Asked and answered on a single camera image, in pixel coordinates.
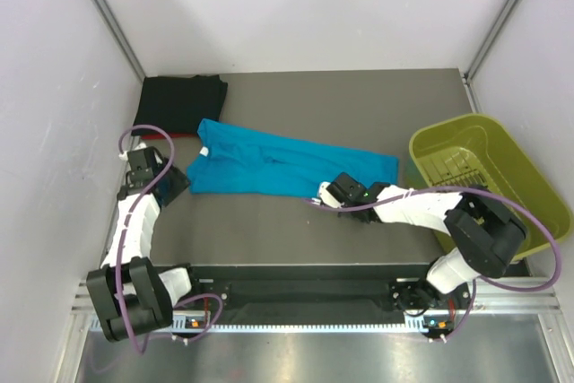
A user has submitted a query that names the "blue t-shirt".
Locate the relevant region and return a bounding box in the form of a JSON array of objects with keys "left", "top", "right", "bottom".
[{"left": 187, "top": 119, "right": 399, "bottom": 198}]

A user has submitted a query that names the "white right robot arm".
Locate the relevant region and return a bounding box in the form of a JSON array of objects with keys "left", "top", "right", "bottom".
[{"left": 318, "top": 173, "right": 527, "bottom": 308}]

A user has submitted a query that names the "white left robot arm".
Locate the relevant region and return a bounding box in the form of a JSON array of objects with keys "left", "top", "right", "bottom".
[{"left": 86, "top": 144, "right": 204, "bottom": 342}]

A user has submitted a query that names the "folded red t-shirt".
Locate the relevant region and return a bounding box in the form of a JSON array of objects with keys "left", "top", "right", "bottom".
[{"left": 141, "top": 131, "right": 198, "bottom": 142}]

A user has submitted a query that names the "folded black t-shirt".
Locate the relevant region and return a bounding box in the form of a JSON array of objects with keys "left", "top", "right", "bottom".
[{"left": 134, "top": 75, "right": 228, "bottom": 136}]

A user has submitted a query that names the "green plastic laundry basket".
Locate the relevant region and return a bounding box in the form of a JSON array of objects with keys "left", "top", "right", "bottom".
[{"left": 404, "top": 114, "right": 573, "bottom": 241}]

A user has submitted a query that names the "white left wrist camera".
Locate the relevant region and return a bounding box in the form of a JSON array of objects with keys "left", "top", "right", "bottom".
[{"left": 118, "top": 142, "right": 147, "bottom": 161}]

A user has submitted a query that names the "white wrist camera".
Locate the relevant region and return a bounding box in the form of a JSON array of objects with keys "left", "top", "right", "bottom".
[
  {"left": 118, "top": 142, "right": 147, "bottom": 161},
  {"left": 313, "top": 182, "right": 343, "bottom": 208}
]

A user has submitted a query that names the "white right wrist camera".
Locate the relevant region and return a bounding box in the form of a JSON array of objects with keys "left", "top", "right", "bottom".
[{"left": 313, "top": 182, "right": 343, "bottom": 208}]

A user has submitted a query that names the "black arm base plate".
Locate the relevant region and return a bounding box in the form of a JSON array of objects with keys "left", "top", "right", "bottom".
[{"left": 188, "top": 264, "right": 470, "bottom": 326}]

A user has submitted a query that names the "left aluminium corner post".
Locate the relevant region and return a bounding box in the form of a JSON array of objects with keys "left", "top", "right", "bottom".
[{"left": 92, "top": 0, "right": 146, "bottom": 82}]

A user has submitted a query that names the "aluminium corner post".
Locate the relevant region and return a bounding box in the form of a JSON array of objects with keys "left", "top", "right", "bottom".
[
  {"left": 92, "top": 0, "right": 146, "bottom": 82},
  {"left": 464, "top": 0, "right": 551, "bottom": 80}
]

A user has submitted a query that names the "aluminium front frame rail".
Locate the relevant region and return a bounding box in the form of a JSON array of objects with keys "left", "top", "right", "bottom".
[{"left": 71, "top": 277, "right": 562, "bottom": 334}]

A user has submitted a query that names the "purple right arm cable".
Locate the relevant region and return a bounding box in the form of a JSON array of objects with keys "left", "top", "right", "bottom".
[{"left": 304, "top": 187, "right": 562, "bottom": 343}]

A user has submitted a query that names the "right aluminium corner post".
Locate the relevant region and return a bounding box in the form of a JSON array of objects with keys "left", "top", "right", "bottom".
[{"left": 464, "top": 0, "right": 551, "bottom": 80}]

